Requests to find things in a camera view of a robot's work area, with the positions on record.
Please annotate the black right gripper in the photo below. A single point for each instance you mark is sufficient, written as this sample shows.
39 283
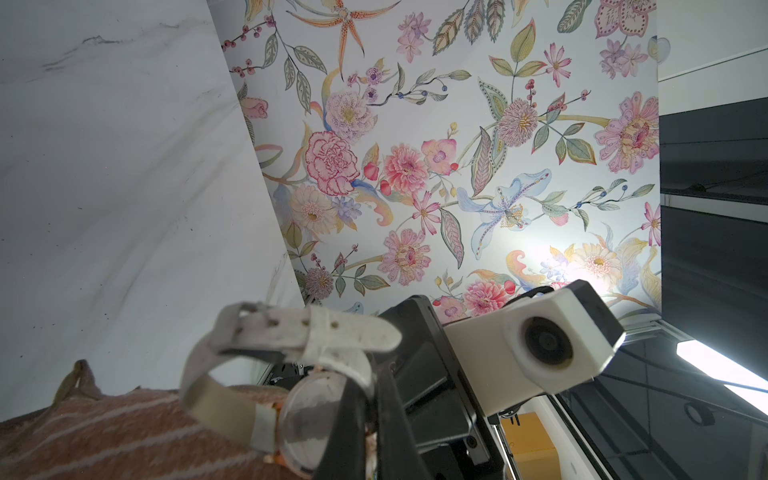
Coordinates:
452 437

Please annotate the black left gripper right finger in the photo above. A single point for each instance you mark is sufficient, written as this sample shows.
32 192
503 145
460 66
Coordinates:
397 454

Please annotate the brown striped cloth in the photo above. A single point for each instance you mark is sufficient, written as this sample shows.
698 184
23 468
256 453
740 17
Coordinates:
142 434

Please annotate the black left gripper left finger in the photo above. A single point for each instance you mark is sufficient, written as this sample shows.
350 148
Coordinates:
345 454

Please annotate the white ceiling light strip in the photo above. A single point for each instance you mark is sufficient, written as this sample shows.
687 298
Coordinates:
738 379

